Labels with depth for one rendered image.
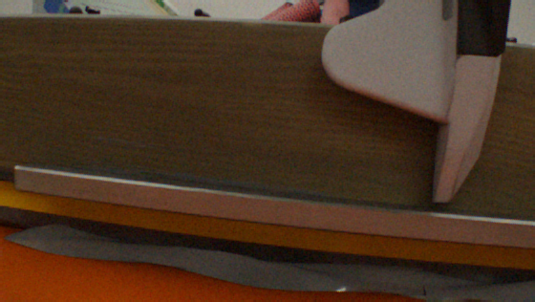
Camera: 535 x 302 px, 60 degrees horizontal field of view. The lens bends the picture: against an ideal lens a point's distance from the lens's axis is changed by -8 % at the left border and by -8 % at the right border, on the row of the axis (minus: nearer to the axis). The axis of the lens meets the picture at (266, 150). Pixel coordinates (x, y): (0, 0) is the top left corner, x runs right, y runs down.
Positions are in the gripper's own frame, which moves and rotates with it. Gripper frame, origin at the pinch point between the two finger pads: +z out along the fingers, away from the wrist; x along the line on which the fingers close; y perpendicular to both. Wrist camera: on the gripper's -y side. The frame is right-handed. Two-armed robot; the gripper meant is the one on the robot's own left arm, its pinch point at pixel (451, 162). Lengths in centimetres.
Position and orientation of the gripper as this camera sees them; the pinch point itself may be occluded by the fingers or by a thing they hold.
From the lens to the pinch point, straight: 20.8
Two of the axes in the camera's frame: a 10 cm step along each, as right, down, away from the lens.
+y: -9.9, -0.8, 1.4
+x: -1.4, 0.9, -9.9
